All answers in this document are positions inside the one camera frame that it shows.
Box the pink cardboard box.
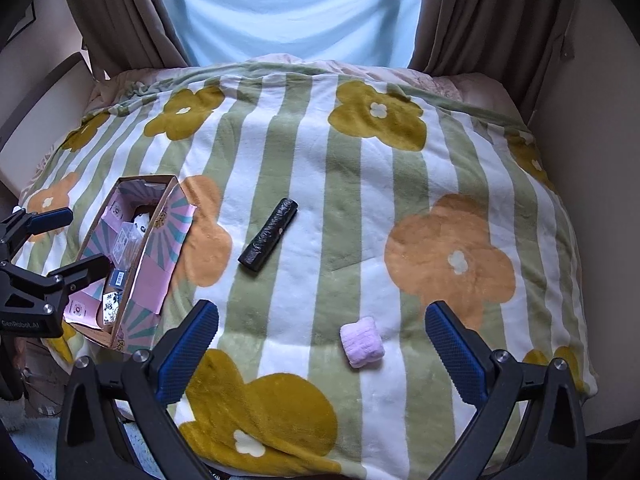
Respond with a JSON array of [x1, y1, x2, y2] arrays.
[[64, 174, 196, 354]]

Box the black white spotted sock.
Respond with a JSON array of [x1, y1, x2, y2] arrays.
[[132, 212, 151, 235]]

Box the black garbage bag roll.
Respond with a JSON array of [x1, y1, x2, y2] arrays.
[[238, 197, 298, 273]]

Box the pink fluffy towel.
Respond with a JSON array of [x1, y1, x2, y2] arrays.
[[340, 316, 385, 370]]

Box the small blue white box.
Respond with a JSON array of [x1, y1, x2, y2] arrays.
[[106, 269, 127, 290]]

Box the floral tissue pack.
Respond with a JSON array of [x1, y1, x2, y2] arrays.
[[102, 290, 122, 328]]

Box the clear plastic case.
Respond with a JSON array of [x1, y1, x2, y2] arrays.
[[111, 222, 144, 270]]

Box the white headboard panel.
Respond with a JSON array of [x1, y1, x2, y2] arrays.
[[1, 52, 94, 196]]

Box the left brown curtain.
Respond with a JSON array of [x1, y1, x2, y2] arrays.
[[66, 0, 189, 76]]

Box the brown curtain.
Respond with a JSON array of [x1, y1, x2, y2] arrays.
[[409, 0, 576, 119], [66, 0, 189, 76]]

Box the striped floral blanket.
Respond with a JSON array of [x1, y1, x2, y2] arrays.
[[17, 68, 598, 479]]

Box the pink bed sheet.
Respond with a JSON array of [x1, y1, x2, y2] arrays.
[[85, 53, 522, 122]]

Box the light blue window sheet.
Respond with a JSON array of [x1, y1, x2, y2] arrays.
[[163, 0, 422, 67]]

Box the right brown curtain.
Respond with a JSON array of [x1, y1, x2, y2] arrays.
[[409, 0, 576, 119]]

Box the framed wall picture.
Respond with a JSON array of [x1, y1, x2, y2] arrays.
[[4, 1, 37, 46]]

